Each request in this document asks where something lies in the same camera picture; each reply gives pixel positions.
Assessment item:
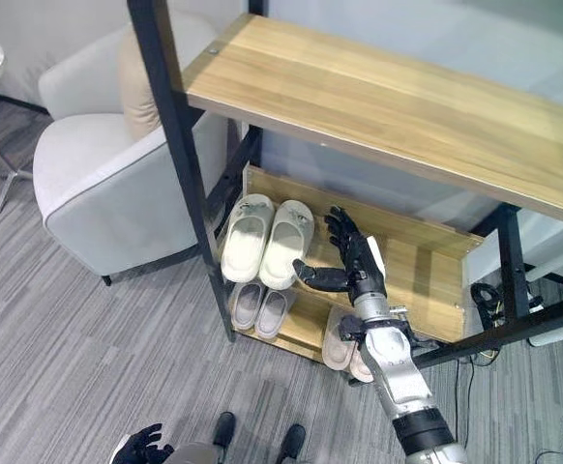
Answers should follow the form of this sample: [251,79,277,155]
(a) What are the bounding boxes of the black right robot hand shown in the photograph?
[291,205,388,307]

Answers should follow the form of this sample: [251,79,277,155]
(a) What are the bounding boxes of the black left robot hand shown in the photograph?
[110,422,175,464]

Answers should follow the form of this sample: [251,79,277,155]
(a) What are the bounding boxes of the silver robot body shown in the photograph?
[167,440,224,464]

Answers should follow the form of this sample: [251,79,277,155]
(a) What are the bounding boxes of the middle wooden shelf board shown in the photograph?
[242,165,485,345]

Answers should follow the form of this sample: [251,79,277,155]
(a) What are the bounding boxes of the cream slipper with dark print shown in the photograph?
[220,192,276,283]
[257,199,315,290]

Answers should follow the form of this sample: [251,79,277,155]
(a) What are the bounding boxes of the beige slipper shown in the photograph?
[321,304,363,372]
[348,345,375,385]

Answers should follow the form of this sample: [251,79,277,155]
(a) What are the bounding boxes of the low wooden shelf board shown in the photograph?
[232,288,332,364]

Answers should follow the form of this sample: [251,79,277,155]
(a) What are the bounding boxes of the dark robot left foot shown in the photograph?
[212,411,237,450]

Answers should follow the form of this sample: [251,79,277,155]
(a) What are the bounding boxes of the dark robot foot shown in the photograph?
[278,423,307,464]
[212,411,237,450]

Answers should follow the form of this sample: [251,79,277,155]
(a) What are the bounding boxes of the small grey slipper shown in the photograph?
[254,288,298,339]
[231,282,266,332]

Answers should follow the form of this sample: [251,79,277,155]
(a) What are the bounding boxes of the dark robot right foot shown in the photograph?
[278,423,307,464]

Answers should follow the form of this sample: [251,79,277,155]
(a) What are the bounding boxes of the large wooden shelf board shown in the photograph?
[184,13,563,229]

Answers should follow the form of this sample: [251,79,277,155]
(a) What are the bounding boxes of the light grey armchair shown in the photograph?
[32,18,229,287]

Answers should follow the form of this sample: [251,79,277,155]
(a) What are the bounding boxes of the beige cushion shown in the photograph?
[117,29,167,142]

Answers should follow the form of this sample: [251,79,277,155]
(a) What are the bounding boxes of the black cable bundle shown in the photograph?
[469,281,506,330]

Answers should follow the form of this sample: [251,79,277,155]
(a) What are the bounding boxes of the black floor cable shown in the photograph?
[453,360,476,453]

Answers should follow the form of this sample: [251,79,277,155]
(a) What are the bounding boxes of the black metal shoe rack frame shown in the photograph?
[126,0,563,372]

